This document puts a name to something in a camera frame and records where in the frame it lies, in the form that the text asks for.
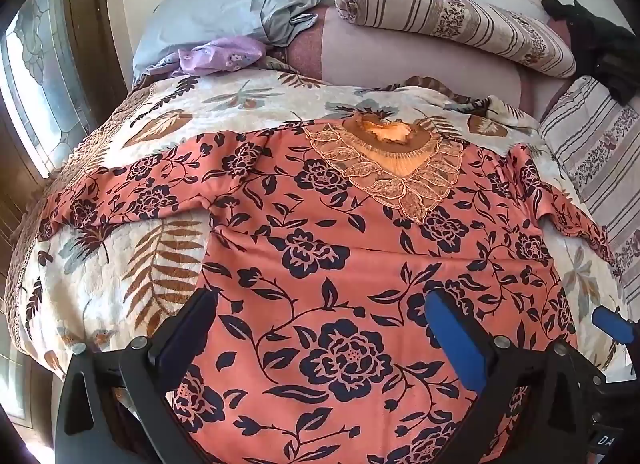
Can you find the stained glass window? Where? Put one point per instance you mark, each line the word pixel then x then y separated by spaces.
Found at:
pixel 40 79

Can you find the grey pillow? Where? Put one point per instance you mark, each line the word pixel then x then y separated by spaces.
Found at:
pixel 215 4

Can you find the striped floral bolster pillow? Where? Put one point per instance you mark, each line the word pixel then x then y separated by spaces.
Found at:
pixel 450 14

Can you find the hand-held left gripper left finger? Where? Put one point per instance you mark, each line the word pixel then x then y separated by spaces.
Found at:
pixel 187 339

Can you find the black cloth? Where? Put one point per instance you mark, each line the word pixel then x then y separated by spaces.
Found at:
pixel 605 49

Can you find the pink bedsheet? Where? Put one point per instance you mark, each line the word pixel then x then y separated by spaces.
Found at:
pixel 390 54

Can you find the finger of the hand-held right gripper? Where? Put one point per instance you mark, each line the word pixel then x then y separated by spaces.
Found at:
pixel 611 324

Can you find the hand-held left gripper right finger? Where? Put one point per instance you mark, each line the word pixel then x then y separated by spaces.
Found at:
pixel 455 339

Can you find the striped floral flat pillow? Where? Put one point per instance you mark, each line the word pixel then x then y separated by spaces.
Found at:
pixel 595 149

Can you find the cream leaf print blanket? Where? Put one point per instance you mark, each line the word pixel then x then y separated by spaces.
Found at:
pixel 125 264

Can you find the orange floral print garment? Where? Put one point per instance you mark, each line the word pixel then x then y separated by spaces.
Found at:
pixel 320 264

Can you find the purple floral cloth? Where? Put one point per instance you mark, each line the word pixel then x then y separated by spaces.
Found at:
pixel 220 57

